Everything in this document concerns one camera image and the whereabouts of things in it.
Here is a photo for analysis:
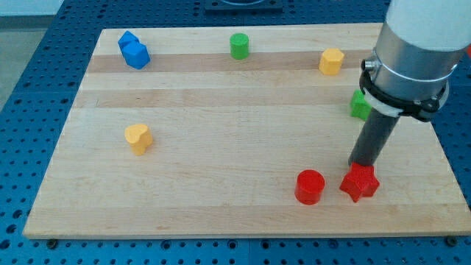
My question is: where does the red star block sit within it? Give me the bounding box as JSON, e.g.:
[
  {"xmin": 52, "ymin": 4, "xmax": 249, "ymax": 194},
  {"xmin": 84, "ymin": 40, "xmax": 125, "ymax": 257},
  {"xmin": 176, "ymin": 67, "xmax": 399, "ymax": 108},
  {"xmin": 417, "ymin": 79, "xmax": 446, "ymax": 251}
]
[{"xmin": 339, "ymin": 163, "xmax": 380, "ymax": 202}]

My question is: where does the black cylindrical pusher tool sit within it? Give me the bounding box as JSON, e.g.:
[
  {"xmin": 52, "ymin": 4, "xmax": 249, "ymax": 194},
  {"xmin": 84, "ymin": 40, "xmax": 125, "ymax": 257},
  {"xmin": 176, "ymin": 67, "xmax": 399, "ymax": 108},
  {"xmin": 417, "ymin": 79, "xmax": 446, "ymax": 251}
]
[{"xmin": 348, "ymin": 108, "xmax": 399, "ymax": 166}]

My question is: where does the yellow hexagon block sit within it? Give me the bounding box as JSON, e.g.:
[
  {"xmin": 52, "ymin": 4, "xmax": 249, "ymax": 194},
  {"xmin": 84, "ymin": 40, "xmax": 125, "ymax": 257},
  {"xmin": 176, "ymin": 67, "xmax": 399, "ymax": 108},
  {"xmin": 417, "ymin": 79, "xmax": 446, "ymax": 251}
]
[{"xmin": 319, "ymin": 48, "xmax": 344, "ymax": 76}]

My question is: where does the green star block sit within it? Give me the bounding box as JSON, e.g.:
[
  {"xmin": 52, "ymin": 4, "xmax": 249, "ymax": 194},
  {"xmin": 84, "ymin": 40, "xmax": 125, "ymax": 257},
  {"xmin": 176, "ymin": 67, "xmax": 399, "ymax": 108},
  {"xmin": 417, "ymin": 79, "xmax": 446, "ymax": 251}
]
[{"xmin": 350, "ymin": 90, "xmax": 372, "ymax": 121}]

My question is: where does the green cylinder block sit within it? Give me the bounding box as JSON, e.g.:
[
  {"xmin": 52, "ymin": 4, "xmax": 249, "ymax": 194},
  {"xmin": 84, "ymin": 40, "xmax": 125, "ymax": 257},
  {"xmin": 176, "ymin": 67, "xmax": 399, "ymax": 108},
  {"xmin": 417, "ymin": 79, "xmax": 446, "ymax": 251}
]
[{"xmin": 230, "ymin": 33, "xmax": 249, "ymax": 60}]

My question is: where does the yellow heart block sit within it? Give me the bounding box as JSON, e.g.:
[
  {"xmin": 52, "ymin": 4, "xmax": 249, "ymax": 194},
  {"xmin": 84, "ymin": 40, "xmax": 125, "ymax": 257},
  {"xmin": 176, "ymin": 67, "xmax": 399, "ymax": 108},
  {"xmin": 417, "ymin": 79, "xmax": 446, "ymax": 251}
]
[{"xmin": 124, "ymin": 124, "xmax": 153, "ymax": 156}]

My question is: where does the wooden board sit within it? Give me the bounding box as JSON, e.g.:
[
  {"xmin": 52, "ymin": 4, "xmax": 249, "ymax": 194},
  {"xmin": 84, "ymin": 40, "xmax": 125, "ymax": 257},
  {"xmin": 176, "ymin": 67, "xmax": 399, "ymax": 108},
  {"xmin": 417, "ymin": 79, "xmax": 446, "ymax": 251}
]
[{"xmin": 24, "ymin": 24, "xmax": 470, "ymax": 239}]

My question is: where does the black cable clamp ring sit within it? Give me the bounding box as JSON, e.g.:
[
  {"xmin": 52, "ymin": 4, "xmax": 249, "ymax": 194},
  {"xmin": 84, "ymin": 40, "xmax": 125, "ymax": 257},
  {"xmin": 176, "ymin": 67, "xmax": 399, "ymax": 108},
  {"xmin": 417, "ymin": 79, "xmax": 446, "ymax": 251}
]
[{"xmin": 358, "ymin": 69, "xmax": 450, "ymax": 123}]

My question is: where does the red cylinder block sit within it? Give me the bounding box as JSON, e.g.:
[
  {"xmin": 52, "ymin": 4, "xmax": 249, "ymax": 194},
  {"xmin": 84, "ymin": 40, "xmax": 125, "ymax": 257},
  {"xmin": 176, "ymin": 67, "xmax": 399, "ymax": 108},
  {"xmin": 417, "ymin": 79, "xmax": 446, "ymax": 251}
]
[{"xmin": 294, "ymin": 169, "xmax": 325, "ymax": 205}]

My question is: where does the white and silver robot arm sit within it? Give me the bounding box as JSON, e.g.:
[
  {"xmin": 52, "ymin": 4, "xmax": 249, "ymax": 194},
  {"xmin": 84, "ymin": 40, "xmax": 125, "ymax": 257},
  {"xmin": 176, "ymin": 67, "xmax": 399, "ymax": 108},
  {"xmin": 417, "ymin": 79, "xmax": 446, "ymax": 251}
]
[{"xmin": 348, "ymin": 0, "xmax": 470, "ymax": 166}]

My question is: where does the blue block behind cube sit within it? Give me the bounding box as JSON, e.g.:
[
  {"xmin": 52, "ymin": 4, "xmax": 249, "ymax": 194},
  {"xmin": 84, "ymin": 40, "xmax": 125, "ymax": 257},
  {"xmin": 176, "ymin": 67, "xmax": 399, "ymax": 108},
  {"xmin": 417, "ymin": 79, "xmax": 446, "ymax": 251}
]
[{"xmin": 118, "ymin": 31, "xmax": 139, "ymax": 50}]

